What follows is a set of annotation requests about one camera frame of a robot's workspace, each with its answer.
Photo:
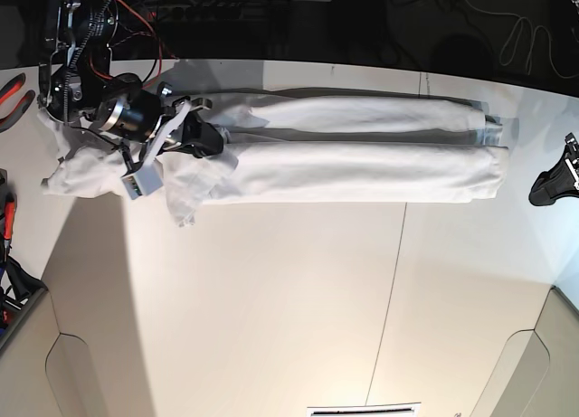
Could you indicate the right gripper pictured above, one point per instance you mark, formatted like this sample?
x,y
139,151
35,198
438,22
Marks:
x,y
134,114

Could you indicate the white t-shirt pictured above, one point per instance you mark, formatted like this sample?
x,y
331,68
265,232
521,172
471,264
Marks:
x,y
337,149

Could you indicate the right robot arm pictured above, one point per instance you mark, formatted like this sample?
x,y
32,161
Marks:
x,y
75,68

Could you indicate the black power strip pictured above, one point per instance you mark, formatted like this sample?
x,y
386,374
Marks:
x,y
196,13

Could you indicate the orange grey pliers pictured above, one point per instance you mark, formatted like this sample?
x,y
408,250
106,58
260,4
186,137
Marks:
x,y
8,95

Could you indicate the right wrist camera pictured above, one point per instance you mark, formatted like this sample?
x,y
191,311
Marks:
x,y
142,182

